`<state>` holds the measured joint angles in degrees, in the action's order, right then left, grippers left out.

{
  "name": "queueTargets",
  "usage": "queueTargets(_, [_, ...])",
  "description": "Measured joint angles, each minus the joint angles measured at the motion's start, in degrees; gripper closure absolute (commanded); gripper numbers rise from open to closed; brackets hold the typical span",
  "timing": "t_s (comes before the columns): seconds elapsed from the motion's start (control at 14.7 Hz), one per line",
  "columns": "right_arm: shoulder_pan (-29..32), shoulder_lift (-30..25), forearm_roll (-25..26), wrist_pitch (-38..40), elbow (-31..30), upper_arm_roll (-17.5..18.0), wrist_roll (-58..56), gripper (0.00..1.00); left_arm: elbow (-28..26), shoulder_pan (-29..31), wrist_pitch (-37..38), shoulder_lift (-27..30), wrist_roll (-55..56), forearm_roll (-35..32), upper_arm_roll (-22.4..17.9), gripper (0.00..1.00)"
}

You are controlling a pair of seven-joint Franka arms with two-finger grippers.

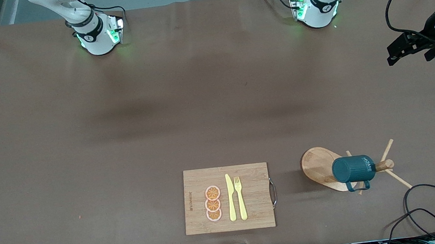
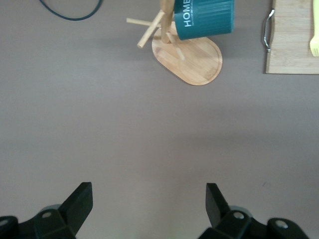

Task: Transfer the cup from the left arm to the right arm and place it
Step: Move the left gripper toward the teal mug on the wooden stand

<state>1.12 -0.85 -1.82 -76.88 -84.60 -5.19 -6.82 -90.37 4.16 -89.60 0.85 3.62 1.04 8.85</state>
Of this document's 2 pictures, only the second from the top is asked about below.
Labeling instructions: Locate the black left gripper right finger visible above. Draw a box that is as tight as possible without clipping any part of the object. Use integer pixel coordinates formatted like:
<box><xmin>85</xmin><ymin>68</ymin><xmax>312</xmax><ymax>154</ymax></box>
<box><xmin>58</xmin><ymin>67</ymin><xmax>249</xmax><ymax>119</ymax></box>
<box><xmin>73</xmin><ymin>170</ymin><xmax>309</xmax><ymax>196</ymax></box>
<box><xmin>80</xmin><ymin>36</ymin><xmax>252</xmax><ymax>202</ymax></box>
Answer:
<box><xmin>199</xmin><ymin>183</ymin><xmax>310</xmax><ymax>239</ymax></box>

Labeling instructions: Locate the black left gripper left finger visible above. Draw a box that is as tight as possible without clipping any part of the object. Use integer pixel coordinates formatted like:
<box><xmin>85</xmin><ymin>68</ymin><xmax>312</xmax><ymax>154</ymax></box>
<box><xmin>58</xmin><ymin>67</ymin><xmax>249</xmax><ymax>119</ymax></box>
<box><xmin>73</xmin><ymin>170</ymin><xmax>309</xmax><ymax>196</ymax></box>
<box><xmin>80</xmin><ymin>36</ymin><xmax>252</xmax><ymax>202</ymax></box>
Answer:
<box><xmin>0</xmin><ymin>182</ymin><xmax>93</xmax><ymax>239</ymax></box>

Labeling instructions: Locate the teal ribbed ceramic mug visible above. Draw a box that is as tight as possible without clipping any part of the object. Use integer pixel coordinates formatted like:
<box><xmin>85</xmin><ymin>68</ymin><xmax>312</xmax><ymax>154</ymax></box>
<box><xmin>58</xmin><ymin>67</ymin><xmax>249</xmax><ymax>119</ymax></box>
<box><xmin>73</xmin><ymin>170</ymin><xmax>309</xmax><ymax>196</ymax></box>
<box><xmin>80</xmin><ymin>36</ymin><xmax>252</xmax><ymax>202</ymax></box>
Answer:
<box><xmin>173</xmin><ymin>0</ymin><xmax>235</xmax><ymax>41</ymax></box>

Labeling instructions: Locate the wooden mug tree stand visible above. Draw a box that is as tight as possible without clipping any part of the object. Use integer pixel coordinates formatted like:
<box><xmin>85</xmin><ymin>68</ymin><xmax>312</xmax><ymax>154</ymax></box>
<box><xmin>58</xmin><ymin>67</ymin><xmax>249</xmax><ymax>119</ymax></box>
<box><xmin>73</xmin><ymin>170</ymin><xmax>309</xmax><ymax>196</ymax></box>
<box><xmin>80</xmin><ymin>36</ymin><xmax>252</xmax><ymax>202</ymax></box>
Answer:
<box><xmin>126</xmin><ymin>0</ymin><xmax>223</xmax><ymax>86</ymax></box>

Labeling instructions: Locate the yellow plastic fork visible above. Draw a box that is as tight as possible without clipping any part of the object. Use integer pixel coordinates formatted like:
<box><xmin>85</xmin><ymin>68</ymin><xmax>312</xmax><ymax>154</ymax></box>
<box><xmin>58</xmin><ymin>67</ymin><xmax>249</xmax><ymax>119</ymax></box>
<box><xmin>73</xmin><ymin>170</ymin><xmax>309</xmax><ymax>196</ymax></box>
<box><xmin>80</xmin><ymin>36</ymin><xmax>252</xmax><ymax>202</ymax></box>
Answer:
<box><xmin>309</xmin><ymin>0</ymin><xmax>319</xmax><ymax>57</ymax></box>

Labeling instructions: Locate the bamboo cutting board with handle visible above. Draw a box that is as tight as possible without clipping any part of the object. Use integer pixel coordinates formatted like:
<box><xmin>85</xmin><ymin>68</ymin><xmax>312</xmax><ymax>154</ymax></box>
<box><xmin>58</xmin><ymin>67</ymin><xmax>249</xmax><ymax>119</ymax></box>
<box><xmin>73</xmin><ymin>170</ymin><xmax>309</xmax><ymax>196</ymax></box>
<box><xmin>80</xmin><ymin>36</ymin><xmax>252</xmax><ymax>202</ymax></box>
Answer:
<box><xmin>263</xmin><ymin>0</ymin><xmax>319</xmax><ymax>75</ymax></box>

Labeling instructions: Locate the black loose cable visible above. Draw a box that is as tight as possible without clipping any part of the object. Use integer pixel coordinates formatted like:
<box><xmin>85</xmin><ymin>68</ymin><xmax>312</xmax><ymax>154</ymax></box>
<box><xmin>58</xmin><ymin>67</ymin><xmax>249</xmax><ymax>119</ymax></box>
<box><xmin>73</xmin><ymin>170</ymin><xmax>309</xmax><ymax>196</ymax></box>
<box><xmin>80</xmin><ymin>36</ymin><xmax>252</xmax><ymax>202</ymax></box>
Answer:
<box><xmin>39</xmin><ymin>0</ymin><xmax>103</xmax><ymax>21</ymax></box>

